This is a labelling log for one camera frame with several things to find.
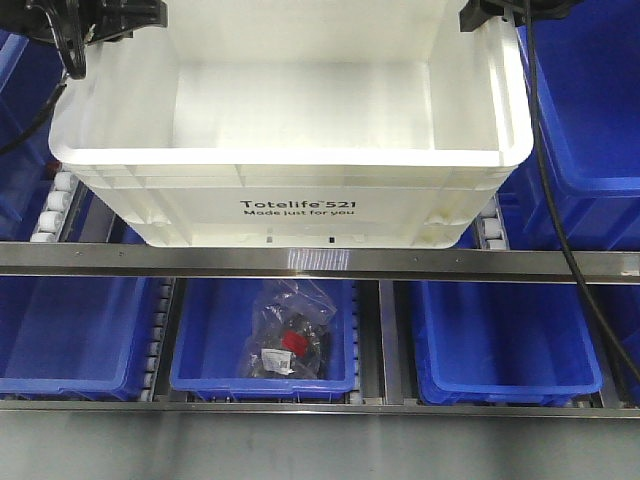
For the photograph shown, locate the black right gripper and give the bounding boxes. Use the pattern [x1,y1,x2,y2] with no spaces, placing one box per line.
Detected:
[459,0,582,32]

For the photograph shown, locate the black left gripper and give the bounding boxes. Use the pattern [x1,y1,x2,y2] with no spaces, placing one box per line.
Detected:
[1,0,168,45]

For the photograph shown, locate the white Totelife plastic crate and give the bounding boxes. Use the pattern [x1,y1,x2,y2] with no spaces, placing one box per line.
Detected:
[49,1,533,248]

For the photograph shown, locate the blue bin upper left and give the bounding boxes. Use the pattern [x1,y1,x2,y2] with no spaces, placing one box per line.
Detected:
[1,31,62,241]

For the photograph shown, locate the blue bin upper right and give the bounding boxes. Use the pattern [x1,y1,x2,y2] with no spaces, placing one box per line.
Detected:
[496,24,640,252]

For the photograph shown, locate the blue bin lower left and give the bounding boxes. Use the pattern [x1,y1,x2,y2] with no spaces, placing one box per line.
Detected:
[1,277,161,401]

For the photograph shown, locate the blue bin with bag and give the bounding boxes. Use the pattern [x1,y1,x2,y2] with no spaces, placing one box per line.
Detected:
[170,279,356,401]

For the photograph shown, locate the blue bin lower right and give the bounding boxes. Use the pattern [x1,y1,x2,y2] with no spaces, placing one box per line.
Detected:
[409,281,603,407]

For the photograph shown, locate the clear bag of parts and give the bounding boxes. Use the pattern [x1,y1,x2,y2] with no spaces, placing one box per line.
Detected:
[237,279,337,380]

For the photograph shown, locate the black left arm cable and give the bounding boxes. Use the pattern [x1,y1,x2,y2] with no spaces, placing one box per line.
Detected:
[0,0,89,155]

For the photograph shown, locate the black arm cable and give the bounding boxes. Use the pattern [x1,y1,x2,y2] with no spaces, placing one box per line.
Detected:
[522,0,640,386]
[0,0,89,155]

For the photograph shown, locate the steel shelf front rail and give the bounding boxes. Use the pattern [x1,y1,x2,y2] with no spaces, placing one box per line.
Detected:
[0,241,640,285]

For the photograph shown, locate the steel shelf rail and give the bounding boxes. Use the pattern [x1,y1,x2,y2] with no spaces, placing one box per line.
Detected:
[1,400,639,421]
[0,241,640,285]

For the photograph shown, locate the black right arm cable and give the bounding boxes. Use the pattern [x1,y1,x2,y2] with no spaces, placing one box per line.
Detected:
[522,0,640,386]

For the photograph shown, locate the steel lower shelf rail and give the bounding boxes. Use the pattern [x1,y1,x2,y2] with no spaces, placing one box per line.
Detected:
[1,400,639,421]

